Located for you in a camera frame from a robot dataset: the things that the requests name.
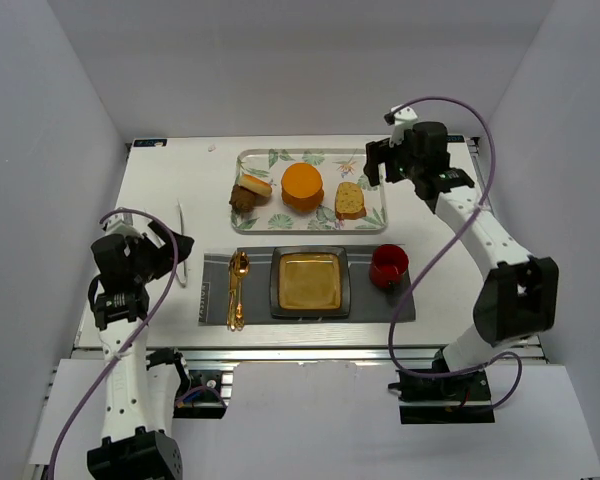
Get floral serving tray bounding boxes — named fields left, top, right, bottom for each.
left=230, top=148, right=388, bottom=234

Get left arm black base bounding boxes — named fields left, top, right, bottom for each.
left=146, top=348, right=227, bottom=419

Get blue label sticker right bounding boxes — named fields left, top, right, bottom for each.
left=447, top=135, right=466, bottom=143

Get round orange cake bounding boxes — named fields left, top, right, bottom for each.
left=281, top=163, right=324, bottom=214

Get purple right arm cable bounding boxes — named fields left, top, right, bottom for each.
left=387, top=95, right=524, bottom=413

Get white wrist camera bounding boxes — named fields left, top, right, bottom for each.
left=384, top=106, right=418, bottom=147
left=103, top=211, right=143, bottom=242

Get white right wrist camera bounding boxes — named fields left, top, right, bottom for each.
left=384, top=106, right=418, bottom=147

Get sliced bread loaf piece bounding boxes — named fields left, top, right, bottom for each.
left=334, top=182, right=366, bottom=220

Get gold knife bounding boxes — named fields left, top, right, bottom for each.
left=227, top=252, right=238, bottom=331

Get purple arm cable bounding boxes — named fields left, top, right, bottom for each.
left=46, top=208, right=180, bottom=480
left=387, top=95, right=524, bottom=413

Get square black gold plate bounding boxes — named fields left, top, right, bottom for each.
left=269, top=245, right=351, bottom=319

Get red mug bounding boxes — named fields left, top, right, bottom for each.
left=369, top=244, right=409, bottom=290

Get glazed ring donut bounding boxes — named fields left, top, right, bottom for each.
left=237, top=174, right=272, bottom=198

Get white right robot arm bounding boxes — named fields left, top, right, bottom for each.
left=364, top=122, right=559, bottom=373

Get gold spoon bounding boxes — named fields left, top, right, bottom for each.
left=235, top=251, right=250, bottom=331

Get grey placemat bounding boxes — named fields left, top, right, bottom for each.
left=199, top=245, right=410, bottom=326

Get gold fork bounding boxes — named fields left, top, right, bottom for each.
left=229, top=251, right=249, bottom=331

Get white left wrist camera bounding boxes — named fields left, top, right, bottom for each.
left=103, top=211, right=143, bottom=242

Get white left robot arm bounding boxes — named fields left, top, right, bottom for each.
left=87, top=214, right=193, bottom=479

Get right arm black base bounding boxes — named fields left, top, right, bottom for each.
left=388, top=350, right=495, bottom=425

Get blue label sticker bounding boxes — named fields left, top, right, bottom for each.
left=132, top=138, right=167, bottom=148
left=447, top=135, right=466, bottom=143

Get metal tongs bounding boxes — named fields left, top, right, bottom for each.
left=175, top=198, right=191, bottom=288

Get brown chocolate muffin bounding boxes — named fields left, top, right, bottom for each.
left=229, top=184, right=258, bottom=214

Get blue label sticker left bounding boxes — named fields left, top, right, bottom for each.
left=132, top=138, right=167, bottom=148

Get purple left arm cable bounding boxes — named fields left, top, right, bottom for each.
left=46, top=208, right=180, bottom=480

